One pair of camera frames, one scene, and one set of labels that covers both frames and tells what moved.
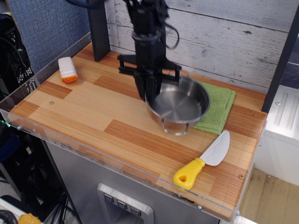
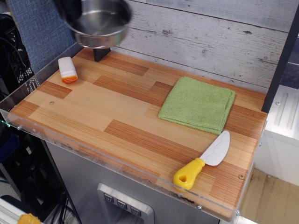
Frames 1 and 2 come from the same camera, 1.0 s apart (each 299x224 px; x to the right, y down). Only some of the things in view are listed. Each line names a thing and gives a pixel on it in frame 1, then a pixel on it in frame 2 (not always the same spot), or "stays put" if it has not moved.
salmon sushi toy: (67, 69) stays put
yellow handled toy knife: (214, 155) stays put
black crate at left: (17, 77) stays put
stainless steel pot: (177, 105) to (96, 24)
